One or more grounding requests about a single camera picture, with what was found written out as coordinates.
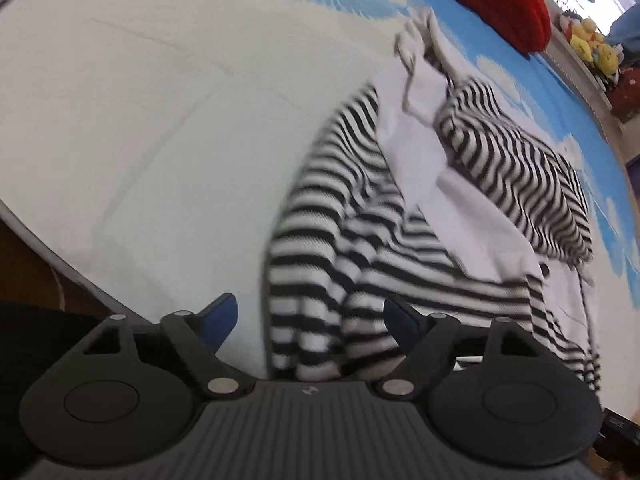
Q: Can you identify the striped white sweater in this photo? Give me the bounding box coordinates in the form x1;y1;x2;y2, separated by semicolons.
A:
261;6;604;392

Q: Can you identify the wooden bed frame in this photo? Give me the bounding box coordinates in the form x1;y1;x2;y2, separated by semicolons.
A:
547;2;640;173

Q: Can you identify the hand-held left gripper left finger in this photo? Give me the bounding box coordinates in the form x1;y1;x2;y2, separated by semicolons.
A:
76;292;254;401

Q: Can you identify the blue patterned bed sheet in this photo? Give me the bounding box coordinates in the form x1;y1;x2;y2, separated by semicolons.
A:
0;0;640;411

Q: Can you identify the red folded blanket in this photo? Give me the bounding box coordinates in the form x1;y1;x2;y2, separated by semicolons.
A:
389;0;552;56

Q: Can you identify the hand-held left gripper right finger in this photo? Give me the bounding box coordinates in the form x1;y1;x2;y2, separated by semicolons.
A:
369;294;549;401

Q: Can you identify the red cushion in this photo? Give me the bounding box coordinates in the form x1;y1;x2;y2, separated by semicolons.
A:
611;64;640;122

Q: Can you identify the yellow plush toy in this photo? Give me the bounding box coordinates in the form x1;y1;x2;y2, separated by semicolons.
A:
559;10;603;58
591;42;622;81

